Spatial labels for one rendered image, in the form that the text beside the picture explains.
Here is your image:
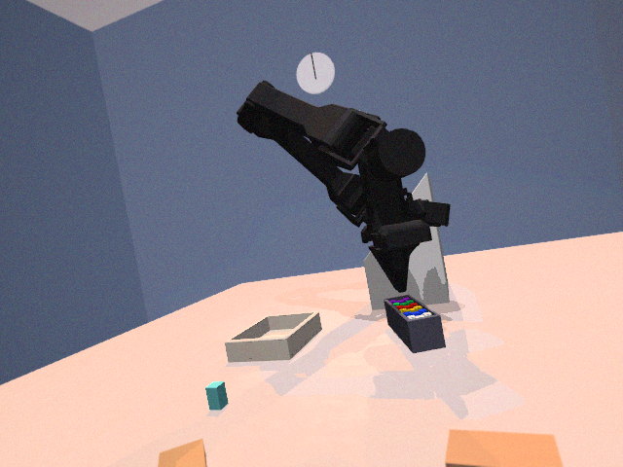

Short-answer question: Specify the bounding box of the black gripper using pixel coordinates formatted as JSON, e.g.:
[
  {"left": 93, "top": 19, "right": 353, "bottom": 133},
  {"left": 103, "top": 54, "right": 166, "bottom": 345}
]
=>
[{"left": 361, "top": 182, "right": 432, "bottom": 293}]

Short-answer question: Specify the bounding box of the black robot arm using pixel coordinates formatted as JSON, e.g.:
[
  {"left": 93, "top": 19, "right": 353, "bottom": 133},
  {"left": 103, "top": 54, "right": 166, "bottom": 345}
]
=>
[{"left": 237, "top": 81, "right": 450, "bottom": 228}]

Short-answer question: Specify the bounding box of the teal rectangular block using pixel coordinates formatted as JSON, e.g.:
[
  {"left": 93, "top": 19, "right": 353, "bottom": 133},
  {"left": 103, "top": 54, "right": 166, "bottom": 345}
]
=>
[{"left": 205, "top": 381, "right": 229, "bottom": 411}]

